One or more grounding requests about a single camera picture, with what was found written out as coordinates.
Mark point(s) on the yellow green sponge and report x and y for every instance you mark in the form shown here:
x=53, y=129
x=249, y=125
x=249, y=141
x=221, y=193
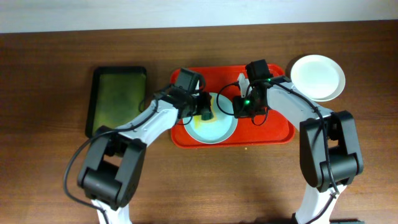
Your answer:
x=206, y=114

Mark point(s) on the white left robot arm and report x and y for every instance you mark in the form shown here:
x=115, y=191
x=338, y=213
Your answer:
x=113, y=164

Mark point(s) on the white plate with yellow stain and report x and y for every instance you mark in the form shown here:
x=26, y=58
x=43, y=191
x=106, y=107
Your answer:
x=317, y=73

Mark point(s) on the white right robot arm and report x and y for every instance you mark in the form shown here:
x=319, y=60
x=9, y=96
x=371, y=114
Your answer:
x=330, y=155

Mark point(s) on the light blue plate yellow stain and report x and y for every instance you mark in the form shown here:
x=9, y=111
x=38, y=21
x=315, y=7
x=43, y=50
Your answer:
x=217, y=129

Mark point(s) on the red plastic tray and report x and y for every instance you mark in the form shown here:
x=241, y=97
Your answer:
x=275, y=130

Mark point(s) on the light green plate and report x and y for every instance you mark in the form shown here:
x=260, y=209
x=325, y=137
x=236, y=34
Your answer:
x=323, y=96

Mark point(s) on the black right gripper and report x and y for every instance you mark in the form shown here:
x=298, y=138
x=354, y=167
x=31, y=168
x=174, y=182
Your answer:
x=239, y=112

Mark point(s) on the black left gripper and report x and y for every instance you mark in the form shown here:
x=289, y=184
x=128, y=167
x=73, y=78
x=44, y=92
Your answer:
x=203, y=104

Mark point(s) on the black tray with green liquid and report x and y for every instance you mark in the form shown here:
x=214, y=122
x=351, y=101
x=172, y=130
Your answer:
x=116, y=93

